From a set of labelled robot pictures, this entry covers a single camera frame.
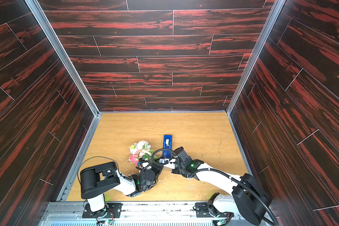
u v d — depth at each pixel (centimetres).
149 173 67
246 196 41
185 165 64
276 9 66
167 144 95
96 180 48
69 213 73
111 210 73
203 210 73
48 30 73
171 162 72
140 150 80
